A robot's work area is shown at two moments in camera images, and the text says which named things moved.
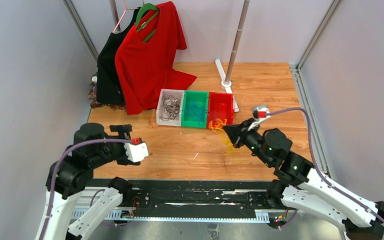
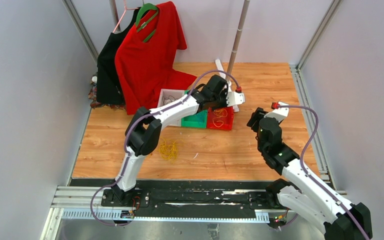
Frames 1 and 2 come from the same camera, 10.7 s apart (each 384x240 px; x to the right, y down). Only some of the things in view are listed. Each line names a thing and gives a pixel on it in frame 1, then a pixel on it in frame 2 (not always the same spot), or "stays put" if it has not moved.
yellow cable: (217, 124) -> (168, 151)
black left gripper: (124, 129) -> (224, 94)
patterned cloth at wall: (92, 95) stays put
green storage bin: (194, 109) stays put
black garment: (109, 88) stays put
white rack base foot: (225, 85) stays put
